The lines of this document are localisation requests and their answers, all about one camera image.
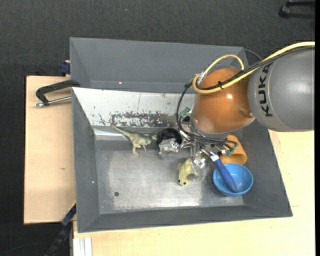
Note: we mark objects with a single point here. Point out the yellow-green toy fish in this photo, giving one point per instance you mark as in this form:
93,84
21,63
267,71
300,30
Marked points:
185,172

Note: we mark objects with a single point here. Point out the pale wood board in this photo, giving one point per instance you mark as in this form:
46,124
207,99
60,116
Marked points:
47,155

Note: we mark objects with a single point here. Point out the grey metal bin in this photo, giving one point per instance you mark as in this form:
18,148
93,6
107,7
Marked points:
140,182

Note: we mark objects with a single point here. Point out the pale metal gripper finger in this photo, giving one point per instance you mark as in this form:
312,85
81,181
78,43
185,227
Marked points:
200,162
171,145

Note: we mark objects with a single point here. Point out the blue bowl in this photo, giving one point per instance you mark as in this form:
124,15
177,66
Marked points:
243,180

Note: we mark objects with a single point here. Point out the orange cup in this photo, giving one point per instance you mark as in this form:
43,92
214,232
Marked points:
237,151

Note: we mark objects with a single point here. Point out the green toy dinosaur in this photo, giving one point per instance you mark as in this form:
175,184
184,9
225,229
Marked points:
138,140

